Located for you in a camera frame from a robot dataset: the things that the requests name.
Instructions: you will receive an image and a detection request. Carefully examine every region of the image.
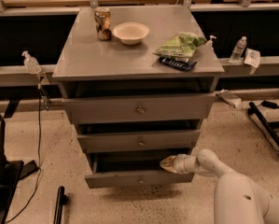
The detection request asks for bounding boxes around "white bowl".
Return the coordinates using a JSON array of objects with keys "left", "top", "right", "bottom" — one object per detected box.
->
[{"left": 112, "top": 22, "right": 149, "bottom": 45}]

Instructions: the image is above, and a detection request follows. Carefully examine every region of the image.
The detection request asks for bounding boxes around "patterned drink can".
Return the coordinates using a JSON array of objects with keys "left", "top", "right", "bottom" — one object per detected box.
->
[{"left": 94, "top": 7, "right": 112, "bottom": 40}]

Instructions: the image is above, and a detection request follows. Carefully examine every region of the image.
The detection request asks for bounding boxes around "grey drawer cabinet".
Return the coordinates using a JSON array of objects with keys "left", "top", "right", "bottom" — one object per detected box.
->
[{"left": 53, "top": 6, "right": 223, "bottom": 156}]

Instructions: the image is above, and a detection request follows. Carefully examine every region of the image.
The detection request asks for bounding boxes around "black power adapter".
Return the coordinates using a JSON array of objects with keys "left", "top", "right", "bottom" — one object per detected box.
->
[{"left": 261, "top": 101, "right": 279, "bottom": 109}]

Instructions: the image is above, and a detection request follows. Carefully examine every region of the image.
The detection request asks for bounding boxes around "black stand leg right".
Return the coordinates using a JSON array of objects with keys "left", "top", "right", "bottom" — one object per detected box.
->
[{"left": 248, "top": 102, "right": 279, "bottom": 156}]

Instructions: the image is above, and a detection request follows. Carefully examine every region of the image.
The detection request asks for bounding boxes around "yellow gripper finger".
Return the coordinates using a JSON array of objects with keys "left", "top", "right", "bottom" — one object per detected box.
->
[
  {"left": 160, "top": 164, "right": 177, "bottom": 173},
  {"left": 160, "top": 156, "right": 175, "bottom": 164}
]

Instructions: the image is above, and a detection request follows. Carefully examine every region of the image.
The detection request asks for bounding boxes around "grey drawer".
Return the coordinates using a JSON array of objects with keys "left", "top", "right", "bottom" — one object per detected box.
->
[
  {"left": 63, "top": 94, "right": 216, "bottom": 124},
  {"left": 77, "top": 130, "right": 200, "bottom": 153},
  {"left": 85, "top": 158, "right": 194, "bottom": 189}
]

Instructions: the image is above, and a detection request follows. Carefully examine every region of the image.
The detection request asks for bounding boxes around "white paper packet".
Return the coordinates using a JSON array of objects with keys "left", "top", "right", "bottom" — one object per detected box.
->
[{"left": 244, "top": 49, "right": 260, "bottom": 67}]

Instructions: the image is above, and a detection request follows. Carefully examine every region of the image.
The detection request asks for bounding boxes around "black bar on floor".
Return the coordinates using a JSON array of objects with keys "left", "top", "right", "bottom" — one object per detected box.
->
[{"left": 53, "top": 186, "right": 68, "bottom": 224}]

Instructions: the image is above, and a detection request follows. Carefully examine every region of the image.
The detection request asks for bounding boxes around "grey bottom drawer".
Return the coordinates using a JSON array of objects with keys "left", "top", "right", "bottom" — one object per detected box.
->
[{"left": 85, "top": 158, "right": 194, "bottom": 189}]

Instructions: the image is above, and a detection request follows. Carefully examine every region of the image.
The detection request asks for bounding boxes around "clear plastic water bottle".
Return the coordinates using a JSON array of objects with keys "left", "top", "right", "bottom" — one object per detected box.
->
[{"left": 230, "top": 36, "right": 246, "bottom": 63}]

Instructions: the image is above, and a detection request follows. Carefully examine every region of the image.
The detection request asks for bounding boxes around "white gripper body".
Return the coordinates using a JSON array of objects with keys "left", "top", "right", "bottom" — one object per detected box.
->
[{"left": 173, "top": 154, "right": 196, "bottom": 174}]

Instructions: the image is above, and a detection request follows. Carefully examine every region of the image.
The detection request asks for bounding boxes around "green chip bag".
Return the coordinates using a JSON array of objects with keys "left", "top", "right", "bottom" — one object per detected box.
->
[{"left": 154, "top": 32, "right": 206, "bottom": 62}]

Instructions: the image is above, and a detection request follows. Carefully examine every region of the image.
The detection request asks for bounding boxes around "clear sanitizer pump bottle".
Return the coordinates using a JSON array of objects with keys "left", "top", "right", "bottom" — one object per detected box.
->
[{"left": 22, "top": 50, "right": 41, "bottom": 74}]

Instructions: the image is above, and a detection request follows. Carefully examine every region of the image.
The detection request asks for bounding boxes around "small pump bottle behind cabinet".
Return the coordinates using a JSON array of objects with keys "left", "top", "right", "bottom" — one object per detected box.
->
[{"left": 206, "top": 35, "right": 216, "bottom": 50}]

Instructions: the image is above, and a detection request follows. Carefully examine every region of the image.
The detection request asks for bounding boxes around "grey middle drawer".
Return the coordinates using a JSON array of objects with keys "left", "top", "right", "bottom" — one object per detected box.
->
[{"left": 77, "top": 130, "right": 200, "bottom": 153}]

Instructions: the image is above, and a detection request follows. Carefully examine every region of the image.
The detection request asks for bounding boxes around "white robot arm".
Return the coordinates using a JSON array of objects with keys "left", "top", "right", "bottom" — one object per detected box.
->
[{"left": 160, "top": 149, "right": 279, "bottom": 224}]

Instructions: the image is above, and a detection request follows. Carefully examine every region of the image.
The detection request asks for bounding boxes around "grey top drawer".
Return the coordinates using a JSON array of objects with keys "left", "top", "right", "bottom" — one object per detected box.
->
[{"left": 63, "top": 94, "right": 216, "bottom": 124}]

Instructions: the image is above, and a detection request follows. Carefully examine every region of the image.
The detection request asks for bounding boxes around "wrapped packet on rail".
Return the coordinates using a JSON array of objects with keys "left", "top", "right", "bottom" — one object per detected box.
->
[{"left": 216, "top": 90, "right": 242, "bottom": 107}]

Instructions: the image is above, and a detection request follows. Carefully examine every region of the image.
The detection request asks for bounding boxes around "black stand base left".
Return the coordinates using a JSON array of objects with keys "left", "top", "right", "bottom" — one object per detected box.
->
[{"left": 0, "top": 114, "right": 39, "bottom": 224}]

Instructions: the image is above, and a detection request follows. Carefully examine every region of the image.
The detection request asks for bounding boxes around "black cable on floor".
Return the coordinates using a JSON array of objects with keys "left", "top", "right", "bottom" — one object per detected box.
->
[{"left": 4, "top": 83, "right": 44, "bottom": 224}]

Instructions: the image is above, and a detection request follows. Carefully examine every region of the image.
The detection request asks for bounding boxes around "dark blue snack bar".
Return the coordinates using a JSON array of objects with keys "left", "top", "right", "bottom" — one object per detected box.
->
[{"left": 159, "top": 58, "right": 197, "bottom": 72}]

